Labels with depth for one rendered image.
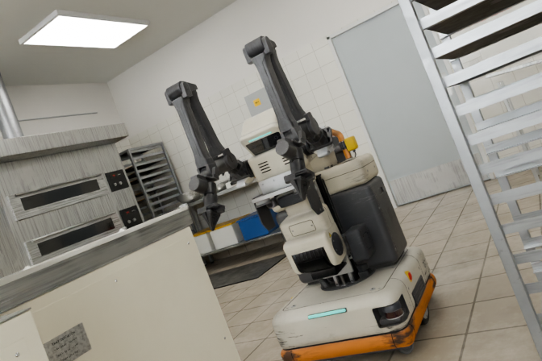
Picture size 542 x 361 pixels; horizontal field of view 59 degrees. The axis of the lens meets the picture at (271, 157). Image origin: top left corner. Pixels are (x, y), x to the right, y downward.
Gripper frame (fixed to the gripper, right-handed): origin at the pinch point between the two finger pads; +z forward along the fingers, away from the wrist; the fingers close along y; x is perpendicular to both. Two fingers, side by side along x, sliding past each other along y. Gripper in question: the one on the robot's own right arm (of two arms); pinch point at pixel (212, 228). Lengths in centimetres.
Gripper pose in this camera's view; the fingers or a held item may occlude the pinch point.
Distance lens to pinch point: 199.5
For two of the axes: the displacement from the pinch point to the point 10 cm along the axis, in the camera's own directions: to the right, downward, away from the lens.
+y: 8.2, -3.2, -4.7
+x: 5.6, 2.9, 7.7
